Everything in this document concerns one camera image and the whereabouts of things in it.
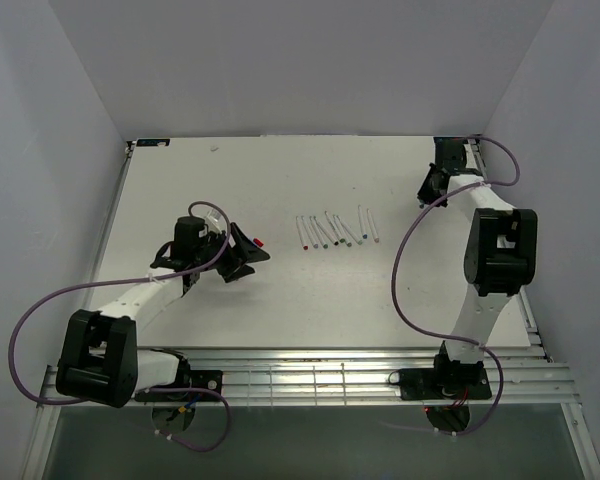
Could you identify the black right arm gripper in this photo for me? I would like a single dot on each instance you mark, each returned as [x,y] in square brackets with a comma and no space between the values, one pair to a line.
[424,195]

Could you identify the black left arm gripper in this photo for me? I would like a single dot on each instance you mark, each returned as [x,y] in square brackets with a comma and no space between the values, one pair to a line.
[244,251]

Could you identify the red cap marker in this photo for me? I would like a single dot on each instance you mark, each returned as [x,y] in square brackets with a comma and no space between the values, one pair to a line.
[301,233]

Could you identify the light blue cap marker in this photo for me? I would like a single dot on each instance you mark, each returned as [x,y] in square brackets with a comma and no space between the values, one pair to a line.
[362,223]

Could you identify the light green cap marker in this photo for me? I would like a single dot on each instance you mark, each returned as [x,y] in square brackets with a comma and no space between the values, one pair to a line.
[349,231]

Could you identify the black cap marker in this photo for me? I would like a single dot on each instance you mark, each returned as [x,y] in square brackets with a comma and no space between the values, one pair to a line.
[332,228]

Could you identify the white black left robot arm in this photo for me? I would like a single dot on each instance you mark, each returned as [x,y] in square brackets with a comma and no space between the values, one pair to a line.
[100,360]

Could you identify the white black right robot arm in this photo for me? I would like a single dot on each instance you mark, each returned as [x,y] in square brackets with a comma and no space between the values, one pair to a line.
[367,242]

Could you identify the left corner label sticker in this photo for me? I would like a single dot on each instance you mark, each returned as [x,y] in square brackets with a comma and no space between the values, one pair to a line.
[152,142]

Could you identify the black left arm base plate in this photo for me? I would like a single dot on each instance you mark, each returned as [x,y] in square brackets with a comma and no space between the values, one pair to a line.
[207,385]

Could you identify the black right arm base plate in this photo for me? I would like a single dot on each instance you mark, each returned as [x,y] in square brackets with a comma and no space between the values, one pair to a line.
[430,384]

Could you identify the aluminium table frame rail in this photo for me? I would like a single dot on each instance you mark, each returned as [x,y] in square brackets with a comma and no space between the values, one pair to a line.
[359,377]

